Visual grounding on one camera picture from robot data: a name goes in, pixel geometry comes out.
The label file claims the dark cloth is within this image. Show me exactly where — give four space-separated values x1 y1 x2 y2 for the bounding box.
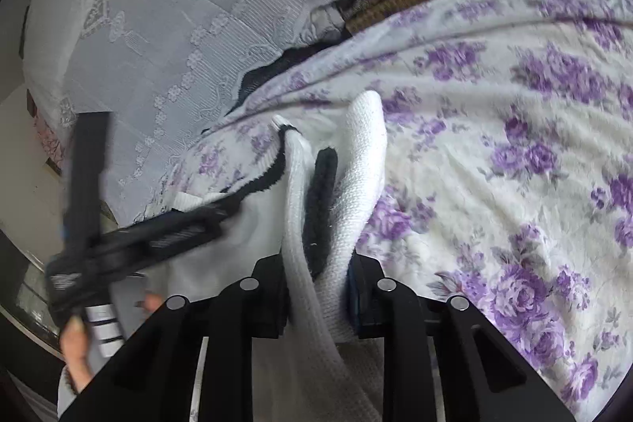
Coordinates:
236 40 344 109

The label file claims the purple floral blanket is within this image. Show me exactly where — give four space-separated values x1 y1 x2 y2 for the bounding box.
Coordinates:
161 0 633 422

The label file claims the white lace cloth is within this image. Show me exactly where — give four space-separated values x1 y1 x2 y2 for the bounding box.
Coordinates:
22 0 453 225

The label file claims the person's left hand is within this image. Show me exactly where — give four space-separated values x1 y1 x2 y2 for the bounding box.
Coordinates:
58 292 165 396

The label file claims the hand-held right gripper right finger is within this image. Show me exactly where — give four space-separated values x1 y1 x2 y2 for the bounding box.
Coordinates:
345 255 577 422

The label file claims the grey cloth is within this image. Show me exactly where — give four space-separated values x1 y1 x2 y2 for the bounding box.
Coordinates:
303 1 349 41

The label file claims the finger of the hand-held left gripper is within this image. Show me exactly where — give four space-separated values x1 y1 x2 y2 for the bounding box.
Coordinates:
99 199 244 265
60 112 112 257

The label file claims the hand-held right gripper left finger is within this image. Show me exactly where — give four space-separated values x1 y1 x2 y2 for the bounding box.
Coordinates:
59 255 290 422

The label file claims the white black-striped sock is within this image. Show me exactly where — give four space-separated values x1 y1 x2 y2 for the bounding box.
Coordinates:
281 90 389 422
119 114 298 329

